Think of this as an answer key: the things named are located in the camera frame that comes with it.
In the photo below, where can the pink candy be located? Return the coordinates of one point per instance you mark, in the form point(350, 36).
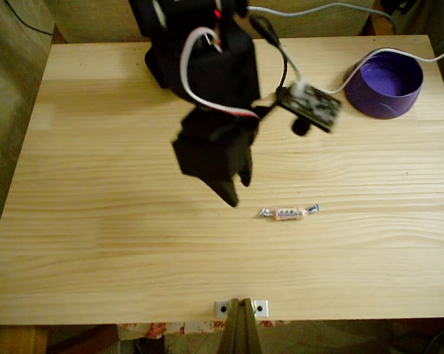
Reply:
point(288, 213)

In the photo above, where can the purple bowl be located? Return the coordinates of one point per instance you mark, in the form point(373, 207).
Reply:
point(384, 92)

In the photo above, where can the brown wooden furniture piece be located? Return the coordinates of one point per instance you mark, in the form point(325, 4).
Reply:
point(19, 341)

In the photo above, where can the camera circuit board module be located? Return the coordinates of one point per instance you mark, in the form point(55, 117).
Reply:
point(314, 105)

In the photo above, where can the silver metal corner bracket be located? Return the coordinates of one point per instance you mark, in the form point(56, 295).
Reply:
point(222, 309)
point(262, 309)

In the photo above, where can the dark camera stand post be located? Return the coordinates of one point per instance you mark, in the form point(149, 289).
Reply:
point(240, 332)

